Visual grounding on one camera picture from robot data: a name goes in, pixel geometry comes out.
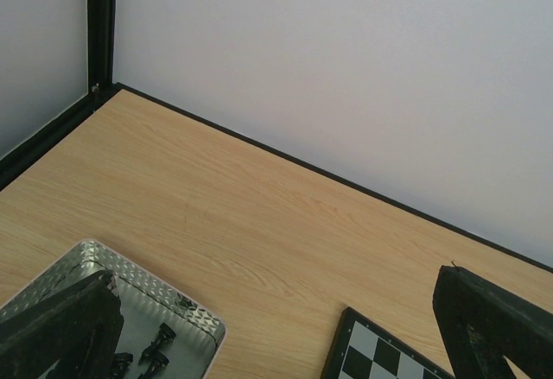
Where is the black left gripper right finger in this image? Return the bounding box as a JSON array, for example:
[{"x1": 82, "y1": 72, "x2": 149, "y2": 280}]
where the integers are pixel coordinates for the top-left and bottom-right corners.
[{"x1": 433, "y1": 266, "x2": 552, "y2": 378}]

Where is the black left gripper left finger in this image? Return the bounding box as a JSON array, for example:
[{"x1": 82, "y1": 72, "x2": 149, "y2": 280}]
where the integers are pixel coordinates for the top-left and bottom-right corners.
[{"x1": 1, "y1": 270, "x2": 124, "y2": 378}]

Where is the black chess piece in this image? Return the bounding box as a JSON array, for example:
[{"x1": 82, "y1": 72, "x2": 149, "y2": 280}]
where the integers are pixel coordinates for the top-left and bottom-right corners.
[
  {"x1": 108, "y1": 352, "x2": 134, "y2": 379},
  {"x1": 142, "y1": 323, "x2": 176, "y2": 357},
  {"x1": 138, "y1": 351, "x2": 169, "y2": 379}
]

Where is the silver tray of black pieces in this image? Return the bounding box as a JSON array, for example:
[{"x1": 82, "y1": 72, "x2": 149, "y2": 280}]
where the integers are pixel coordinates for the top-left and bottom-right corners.
[{"x1": 1, "y1": 239, "x2": 226, "y2": 378}]

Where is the black white chess board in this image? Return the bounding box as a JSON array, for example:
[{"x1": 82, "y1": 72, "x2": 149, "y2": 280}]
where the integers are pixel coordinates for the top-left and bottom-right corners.
[{"x1": 321, "y1": 307, "x2": 452, "y2": 379}]

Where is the black cage frame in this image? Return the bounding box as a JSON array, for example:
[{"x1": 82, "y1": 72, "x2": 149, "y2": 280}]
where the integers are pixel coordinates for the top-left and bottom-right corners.
[{"x1": 0, "y1": 0, "x2": 120, "y2": 190}]

